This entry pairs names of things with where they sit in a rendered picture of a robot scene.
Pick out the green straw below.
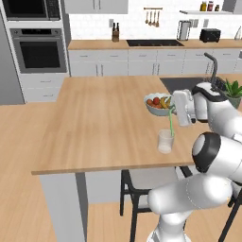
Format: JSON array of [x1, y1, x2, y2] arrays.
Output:
[[168, 105, 177, 138]]

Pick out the steel built-in oven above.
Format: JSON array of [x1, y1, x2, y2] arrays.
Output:
[[9, 26, 69, 76]]

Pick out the black toaster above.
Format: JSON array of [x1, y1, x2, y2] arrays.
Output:
[[199, 27, 222, 43]]

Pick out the black microwave oven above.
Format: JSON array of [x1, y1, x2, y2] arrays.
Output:
[[1, 0, 62, 22]]

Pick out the white wall shelf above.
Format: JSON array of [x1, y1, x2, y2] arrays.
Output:
[[179, 9, 234, 16]]

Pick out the black chair with grey seat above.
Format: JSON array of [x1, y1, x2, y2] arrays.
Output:
[[216, 188, 242, 242], [119, 165, 194, 242]]

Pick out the dark sink basin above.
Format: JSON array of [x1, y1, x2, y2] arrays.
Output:
[[159, 77, 229, 96]]

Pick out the grey fridge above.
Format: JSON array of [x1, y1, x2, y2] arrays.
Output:
[[0, 9, 26, 107]]

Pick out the black hob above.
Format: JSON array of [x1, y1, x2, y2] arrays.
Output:
[[126, 39, 185, 48]]

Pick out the green potted plant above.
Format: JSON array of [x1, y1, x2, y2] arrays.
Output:
[[221, 78, 242, 110]]

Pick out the grey base cupboard run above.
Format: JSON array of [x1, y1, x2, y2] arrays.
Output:
[[67, 47, 242, 78]]

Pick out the clear glass cup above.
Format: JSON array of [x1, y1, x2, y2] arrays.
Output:
[[157, 128, 176, 155]]

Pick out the grey wall cupboards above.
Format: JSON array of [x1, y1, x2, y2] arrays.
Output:
[[63, 0, 130, 15]]

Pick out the wooden knife block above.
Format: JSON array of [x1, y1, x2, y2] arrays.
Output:
[[111, 22, 121, 43]]

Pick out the grey extractor hood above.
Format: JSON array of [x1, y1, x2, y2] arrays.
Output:
[[221, 0, 242, 14]]

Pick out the dark grey tap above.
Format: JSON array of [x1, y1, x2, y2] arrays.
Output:
[[203, 52, 219, 90]]

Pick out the grey island counter base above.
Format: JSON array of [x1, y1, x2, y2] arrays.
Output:
[[39, 166, 178, 242]]

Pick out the grey oven cabinet drawers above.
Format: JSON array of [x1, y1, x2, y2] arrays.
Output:
[[18, 73, 71, 104]]

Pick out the white bowl of fruit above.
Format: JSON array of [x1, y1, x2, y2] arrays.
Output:
[[143, 92, 175, 117]]

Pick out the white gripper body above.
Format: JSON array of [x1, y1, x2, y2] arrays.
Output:
[[172, 89, 194, 128]]

